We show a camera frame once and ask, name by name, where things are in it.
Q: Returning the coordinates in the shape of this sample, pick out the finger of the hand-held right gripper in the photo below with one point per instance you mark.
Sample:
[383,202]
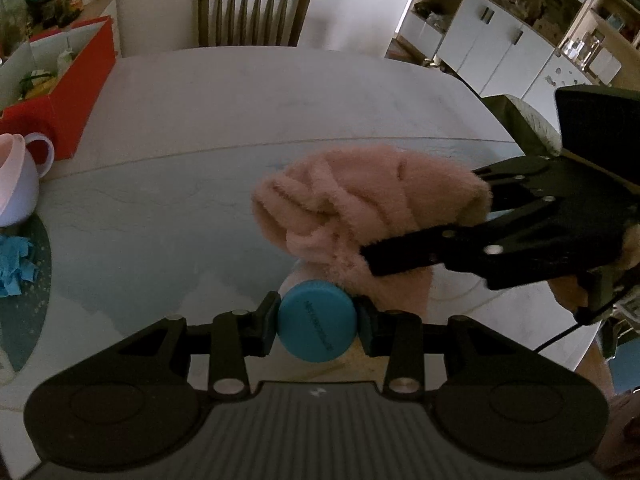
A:
[520,175]
[425,252]

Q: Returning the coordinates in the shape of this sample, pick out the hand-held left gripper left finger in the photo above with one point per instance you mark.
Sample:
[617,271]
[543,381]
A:
[269,327]

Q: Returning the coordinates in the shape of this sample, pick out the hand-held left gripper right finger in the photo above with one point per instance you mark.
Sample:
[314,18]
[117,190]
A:
[365,330]

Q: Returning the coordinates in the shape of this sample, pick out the blue bottle cap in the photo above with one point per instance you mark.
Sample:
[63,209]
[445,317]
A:
[317,320]

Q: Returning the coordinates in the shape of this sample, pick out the pink fluffy towel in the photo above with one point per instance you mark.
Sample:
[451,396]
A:
[360,205]

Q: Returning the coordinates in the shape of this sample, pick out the person's right hand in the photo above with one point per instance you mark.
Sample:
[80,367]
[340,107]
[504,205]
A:
[567,292]

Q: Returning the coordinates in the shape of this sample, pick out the teal round placemat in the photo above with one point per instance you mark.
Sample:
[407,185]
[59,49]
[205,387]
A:
[35,310]

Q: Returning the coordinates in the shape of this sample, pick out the blue crumpled cloth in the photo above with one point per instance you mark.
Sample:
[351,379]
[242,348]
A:
[17,265]

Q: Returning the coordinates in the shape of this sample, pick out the lilac cup with pink rim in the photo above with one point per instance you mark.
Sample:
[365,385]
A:
[17,180]

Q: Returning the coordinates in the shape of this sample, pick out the brown wooden slatted chair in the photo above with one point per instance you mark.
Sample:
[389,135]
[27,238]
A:
[252,12]

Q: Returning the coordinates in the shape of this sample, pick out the red cardboard box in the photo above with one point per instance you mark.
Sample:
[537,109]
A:
[65,90]

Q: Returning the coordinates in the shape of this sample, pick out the dark glass jars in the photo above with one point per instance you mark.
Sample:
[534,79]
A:
[62,7]

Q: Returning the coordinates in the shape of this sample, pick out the white wall cupboard unit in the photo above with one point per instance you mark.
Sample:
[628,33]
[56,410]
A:
[515,25]

